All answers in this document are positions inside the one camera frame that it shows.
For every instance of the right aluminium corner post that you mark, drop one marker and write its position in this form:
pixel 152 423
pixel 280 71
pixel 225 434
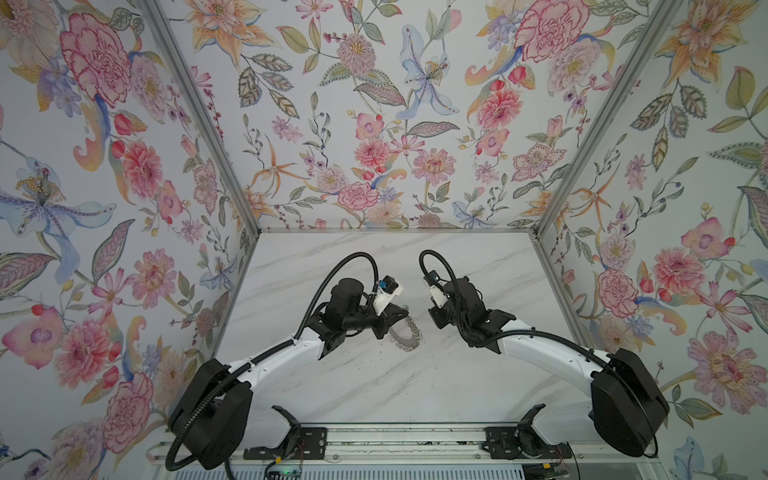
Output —
pixel 636 61

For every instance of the aluminium corner post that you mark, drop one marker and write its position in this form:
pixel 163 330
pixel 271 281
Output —
pixel 182 74
pixel 636 61

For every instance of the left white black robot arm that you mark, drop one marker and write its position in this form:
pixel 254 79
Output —
pixel 217 414

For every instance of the left aluminium corner post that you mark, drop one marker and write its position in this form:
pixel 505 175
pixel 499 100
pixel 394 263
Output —
pixel 182 74

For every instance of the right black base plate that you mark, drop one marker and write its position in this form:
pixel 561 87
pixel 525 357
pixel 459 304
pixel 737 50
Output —
pixel 513 443

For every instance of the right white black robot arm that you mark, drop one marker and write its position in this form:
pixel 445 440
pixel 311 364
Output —
pixel 622 406

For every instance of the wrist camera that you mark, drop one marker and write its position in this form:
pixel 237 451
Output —
pixel 387 289
pixel 435 286

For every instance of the aluminium mounting rail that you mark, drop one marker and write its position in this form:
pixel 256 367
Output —
pixel 432 443

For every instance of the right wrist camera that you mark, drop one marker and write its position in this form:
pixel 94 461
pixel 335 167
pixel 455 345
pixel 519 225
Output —
pixel 435 286

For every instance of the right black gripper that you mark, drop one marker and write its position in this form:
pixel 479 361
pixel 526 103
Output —
pixel 443 312

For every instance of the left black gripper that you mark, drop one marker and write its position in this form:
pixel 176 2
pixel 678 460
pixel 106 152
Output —
pixel 377 318

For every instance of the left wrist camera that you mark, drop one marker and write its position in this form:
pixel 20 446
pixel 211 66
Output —
pixel 387 289

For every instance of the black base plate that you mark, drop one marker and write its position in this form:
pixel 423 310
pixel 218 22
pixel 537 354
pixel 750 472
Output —
pixel 301 443
pixel 513 443

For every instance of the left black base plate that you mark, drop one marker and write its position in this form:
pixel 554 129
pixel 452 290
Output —
pixel 301 443

